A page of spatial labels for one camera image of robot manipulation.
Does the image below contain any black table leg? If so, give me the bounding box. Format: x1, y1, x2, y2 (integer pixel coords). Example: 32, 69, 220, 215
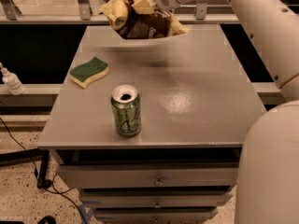
0, 148, 52, 189

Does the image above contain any bottom grey drawer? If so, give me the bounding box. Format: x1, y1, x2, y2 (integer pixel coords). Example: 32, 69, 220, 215
93, 207, 218, 222

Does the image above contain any middle grey drawer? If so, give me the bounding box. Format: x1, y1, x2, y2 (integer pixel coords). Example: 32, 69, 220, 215
81, 191, 233, 208

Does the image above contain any white spray bottle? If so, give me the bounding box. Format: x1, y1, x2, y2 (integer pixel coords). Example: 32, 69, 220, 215
0, 63, 25, 95

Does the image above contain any black floor cable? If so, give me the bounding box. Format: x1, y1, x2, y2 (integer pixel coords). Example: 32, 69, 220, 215
0, 117, 92, 224

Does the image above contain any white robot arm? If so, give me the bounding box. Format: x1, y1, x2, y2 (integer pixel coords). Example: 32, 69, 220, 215
149, 0, 299, 224

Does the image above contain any top grey drawer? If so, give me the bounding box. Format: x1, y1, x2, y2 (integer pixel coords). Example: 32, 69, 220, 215
58, 164, 237, 189

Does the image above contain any brown chip bag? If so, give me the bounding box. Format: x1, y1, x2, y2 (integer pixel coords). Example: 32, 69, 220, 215
99, 0, 189, 39

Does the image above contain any metal railing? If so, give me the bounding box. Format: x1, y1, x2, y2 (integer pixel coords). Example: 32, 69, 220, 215
0, 0, 239, 24

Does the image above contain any green yellow sponge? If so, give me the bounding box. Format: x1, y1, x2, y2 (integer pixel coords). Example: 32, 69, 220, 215
69, 57, 109, 89

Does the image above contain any grey drawer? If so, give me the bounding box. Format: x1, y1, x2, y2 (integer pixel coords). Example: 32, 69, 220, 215
81, 191, 233, 208
93, 207, 218, 222
58, 164, 237, 189

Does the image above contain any green soda can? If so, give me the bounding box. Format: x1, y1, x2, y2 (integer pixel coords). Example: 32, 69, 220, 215
110, 85, 141, 136

